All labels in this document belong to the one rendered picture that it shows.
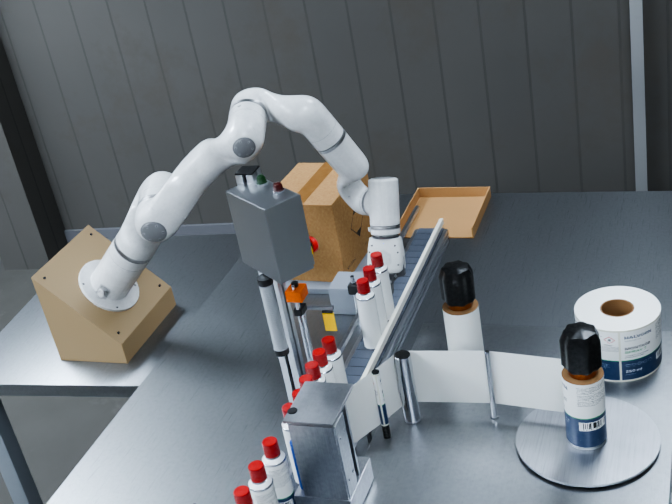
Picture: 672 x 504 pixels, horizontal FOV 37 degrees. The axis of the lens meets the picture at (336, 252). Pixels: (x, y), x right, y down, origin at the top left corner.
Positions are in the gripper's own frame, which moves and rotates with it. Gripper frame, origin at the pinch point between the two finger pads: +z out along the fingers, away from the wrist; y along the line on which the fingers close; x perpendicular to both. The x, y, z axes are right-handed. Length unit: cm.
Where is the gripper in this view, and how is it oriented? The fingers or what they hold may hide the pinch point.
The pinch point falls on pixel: (388, 289)
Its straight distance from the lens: 281.4
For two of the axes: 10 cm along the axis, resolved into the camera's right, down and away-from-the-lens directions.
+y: 9.4, 0.1, -3.5
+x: 3.5, -1.7, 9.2
